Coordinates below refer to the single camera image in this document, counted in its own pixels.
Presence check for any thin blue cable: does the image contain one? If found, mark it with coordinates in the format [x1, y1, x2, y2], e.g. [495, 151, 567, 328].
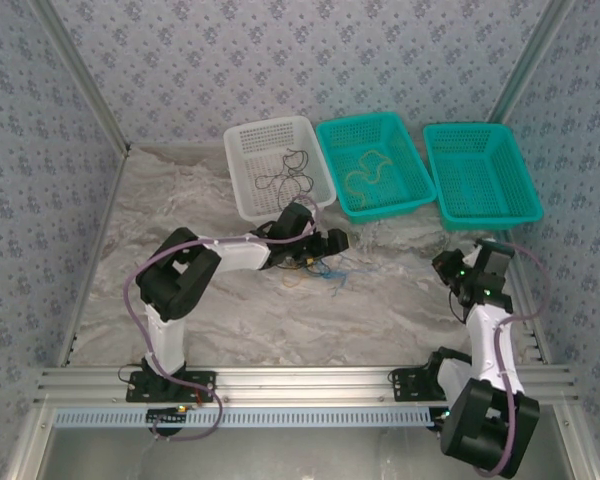
[302, 254, 384, 297]

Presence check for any white plastic basket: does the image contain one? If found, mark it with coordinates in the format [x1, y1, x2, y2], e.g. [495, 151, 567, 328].
[223, 118, 339, 224]

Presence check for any teal plastic basket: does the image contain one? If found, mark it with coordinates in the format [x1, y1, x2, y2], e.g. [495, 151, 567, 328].
[314, 110, 437, 225]
[422, 121, 545, 232]

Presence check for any grey metal sheet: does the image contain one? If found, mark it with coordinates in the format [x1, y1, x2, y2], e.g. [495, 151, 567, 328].
[42, 425, 579, 480]

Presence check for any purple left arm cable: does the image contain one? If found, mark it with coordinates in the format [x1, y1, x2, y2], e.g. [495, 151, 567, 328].
[123, 194, 326, 371]

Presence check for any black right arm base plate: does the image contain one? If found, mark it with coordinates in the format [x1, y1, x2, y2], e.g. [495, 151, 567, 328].
[390, 368, 451, 404]

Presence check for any aluminium mounting rail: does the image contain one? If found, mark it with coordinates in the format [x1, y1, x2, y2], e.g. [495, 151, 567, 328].
[29, 365, 580, 407]

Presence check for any slotted white cable duct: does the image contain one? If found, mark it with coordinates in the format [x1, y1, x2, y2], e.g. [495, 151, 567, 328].
[53, 406, 435, 430]

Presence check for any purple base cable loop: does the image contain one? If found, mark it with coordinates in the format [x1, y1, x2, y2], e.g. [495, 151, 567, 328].
[149, 383, 225, 444]

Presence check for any aluminium frame post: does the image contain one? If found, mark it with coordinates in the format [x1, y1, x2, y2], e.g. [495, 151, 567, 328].
[485, 0, 577, 126]
[29, 0, 133, 154]

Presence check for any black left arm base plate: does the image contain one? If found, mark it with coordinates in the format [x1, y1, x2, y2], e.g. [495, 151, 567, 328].
[125, 369, 218, 404]

